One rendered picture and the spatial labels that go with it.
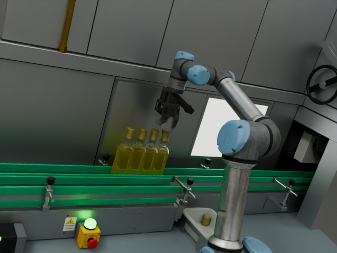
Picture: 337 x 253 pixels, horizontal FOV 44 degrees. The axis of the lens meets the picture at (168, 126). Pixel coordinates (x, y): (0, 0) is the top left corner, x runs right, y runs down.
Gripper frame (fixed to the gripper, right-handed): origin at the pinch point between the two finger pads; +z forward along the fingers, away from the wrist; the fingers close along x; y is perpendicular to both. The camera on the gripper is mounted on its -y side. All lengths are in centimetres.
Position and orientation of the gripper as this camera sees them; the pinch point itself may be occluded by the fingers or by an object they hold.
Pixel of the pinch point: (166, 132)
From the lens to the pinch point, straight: 180.4
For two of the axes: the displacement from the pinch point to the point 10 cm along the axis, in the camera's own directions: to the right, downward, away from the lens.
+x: 4.6, 3.9, -8.0
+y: -8.5, -0.8, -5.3
